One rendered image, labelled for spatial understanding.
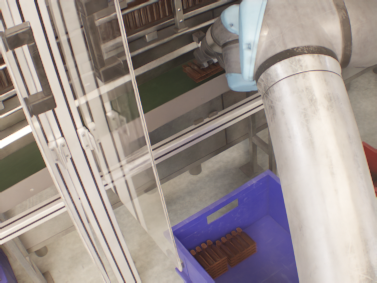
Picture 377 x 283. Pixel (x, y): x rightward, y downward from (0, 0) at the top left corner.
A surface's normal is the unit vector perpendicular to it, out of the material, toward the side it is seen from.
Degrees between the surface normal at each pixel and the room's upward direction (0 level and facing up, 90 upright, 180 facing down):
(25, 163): 2
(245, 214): 90
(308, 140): 33
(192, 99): 90
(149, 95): 2
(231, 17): 41
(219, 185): 0
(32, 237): 90
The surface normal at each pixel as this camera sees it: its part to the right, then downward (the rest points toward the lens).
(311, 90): -0.15, -0.38
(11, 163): -0.15, -0.72
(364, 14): 0.28, -0.16
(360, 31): 0.22, 0.28
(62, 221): 0.54, 0.52
